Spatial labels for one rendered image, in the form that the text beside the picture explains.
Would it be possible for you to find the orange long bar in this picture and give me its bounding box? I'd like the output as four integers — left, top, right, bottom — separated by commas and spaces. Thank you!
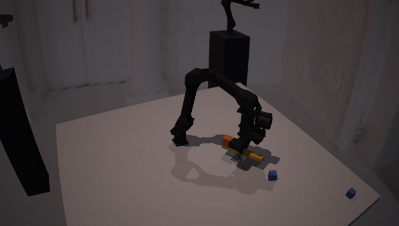
222, 135, 265, 162

